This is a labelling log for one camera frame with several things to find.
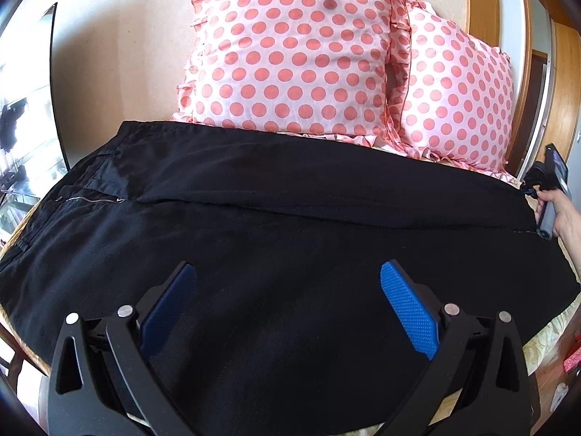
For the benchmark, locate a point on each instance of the left polka dot pillow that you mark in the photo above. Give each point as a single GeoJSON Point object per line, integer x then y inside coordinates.
{"type": "Point", "coordinates": [307, 67]}

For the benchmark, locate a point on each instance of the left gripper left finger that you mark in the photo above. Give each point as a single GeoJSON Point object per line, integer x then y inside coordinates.
{"type": "Point", "coordinates": [102, 380]}

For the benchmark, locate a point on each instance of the polka dot pillow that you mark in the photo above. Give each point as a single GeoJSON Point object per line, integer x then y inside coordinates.
{"type": "Point", "coordinates": [307, 67]}
{"type": "Point", "coordinates": [452, 95]}

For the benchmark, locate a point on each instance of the wooden door frame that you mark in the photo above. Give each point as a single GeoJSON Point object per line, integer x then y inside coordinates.
{"type": "Point", "coordinates": [542, 39]}

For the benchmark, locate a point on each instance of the right hand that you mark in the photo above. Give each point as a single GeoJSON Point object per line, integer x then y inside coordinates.
{"type": "Point", "coordinates": [567, 223]}

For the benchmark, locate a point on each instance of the wall mounted television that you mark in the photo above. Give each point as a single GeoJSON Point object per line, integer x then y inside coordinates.
{"type": "Point", "coordinates": [32, 158]}

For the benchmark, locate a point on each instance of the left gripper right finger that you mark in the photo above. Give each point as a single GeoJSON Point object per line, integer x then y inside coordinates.
{"type": "Point", "coordinates": [476, 382]}

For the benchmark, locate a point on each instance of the black pants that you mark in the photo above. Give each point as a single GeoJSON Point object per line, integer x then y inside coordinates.
{"type": "Point", "coordinates": [290, 254]}

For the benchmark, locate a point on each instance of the cream patterned bedsheet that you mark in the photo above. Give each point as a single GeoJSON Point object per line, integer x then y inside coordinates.
{"type": "Point", "coordinates": [544, 340]}

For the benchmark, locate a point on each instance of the right polka dot pillow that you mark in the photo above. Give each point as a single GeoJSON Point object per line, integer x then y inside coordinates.
{"type": "Point", "coordinates": [452, 95]}

